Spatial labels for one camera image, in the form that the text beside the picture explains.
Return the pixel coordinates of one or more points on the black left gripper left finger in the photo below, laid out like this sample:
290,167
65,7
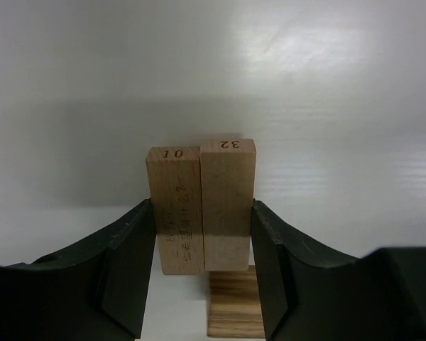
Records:
94,289

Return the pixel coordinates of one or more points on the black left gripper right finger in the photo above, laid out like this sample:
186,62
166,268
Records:
309,291

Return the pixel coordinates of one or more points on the striped dark wood block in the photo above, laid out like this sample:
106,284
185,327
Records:
233,306

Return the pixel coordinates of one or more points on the engraved long wood block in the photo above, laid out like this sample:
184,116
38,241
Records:
175,188

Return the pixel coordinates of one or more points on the pale long wood block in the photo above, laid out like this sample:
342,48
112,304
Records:
228,168

